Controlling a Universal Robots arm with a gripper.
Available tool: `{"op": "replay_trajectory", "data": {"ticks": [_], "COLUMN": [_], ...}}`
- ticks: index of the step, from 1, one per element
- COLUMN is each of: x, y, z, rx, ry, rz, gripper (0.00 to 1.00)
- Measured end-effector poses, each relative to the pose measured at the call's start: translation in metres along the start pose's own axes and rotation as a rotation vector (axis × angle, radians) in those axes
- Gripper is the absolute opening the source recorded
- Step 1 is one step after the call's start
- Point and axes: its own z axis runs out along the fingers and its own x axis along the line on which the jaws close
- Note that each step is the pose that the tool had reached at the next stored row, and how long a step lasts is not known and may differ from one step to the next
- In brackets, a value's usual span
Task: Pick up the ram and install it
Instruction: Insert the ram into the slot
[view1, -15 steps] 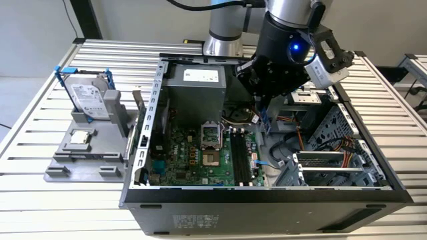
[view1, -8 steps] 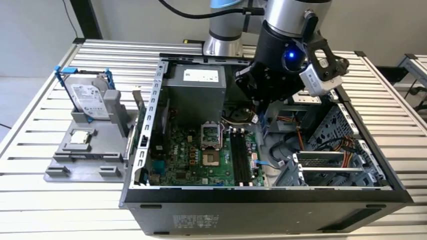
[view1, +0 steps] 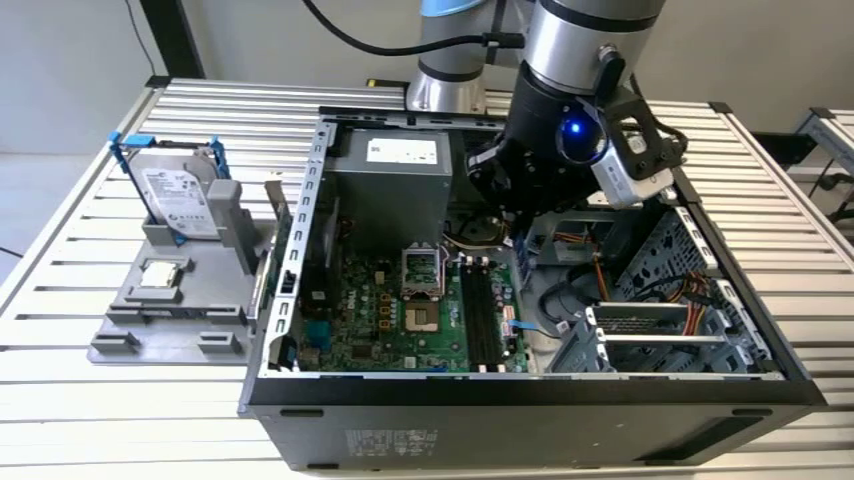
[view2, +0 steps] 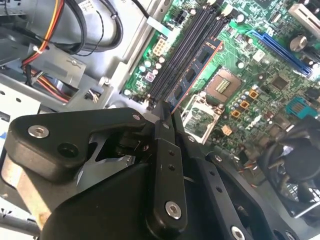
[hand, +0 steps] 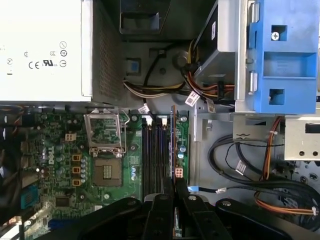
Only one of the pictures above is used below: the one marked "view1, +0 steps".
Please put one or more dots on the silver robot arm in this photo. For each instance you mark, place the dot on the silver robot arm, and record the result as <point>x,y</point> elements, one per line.
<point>587,40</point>

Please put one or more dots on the black RAM slot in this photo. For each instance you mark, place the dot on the black RAM slot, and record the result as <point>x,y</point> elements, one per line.
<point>471,310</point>
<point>491,315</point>

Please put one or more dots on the RAM stick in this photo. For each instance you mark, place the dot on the RAM stick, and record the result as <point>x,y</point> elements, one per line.
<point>173,312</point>

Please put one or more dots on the grey power supply box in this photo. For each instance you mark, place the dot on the grey power supply box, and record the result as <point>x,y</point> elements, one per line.
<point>386,200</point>

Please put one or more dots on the CPU socket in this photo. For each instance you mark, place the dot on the CPU socket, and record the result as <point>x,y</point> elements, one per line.
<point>423,317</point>

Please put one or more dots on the graphics card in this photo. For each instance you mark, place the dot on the graphics card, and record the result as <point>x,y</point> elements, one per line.
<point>282,225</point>

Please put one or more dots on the green motherboard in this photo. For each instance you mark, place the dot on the green motherboard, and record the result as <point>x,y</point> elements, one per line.
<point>360,300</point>

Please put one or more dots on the metal disk bay cage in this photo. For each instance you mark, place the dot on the metal disk bay cage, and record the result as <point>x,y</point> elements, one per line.
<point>667,340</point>

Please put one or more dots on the hard disk in blue carrier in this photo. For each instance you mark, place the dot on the hard disk in blue carrier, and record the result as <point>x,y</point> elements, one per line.
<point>173,190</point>

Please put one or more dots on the black and grey PC case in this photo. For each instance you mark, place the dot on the black and grey PC case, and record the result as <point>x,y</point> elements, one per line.
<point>467,425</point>

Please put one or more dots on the silver CPU chip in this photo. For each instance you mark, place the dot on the silver CPU chip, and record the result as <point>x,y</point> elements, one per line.
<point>161,275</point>

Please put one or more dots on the grey parts rack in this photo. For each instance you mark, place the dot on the grey parts rack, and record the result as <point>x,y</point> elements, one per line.
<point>166,325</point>

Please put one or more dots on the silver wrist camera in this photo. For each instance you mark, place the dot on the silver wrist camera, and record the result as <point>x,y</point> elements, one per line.
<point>627,185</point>

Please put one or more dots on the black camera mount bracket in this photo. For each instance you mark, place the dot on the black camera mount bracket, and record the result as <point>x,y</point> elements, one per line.
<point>656,145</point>

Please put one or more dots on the aluminium frame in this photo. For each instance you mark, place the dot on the aluminium frame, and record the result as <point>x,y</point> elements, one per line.
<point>827,125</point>

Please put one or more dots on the black upright post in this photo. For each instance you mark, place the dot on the black upright post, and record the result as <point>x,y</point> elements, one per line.
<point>176,35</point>

